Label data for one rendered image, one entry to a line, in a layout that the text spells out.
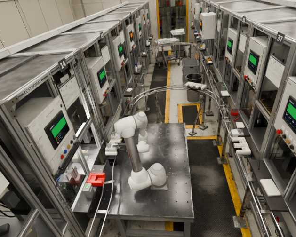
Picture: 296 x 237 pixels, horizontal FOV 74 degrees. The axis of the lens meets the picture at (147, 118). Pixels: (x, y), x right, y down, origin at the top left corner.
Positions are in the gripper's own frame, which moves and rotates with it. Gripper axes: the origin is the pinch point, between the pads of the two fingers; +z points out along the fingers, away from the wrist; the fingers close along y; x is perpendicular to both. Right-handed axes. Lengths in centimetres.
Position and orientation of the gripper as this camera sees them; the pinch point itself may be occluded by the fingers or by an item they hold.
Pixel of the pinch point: (115, 147)
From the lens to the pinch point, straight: 241.8
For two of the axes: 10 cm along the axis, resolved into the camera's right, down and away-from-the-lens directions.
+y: -0.8, -8.2, -5.6
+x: -1.1, 5.7, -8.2
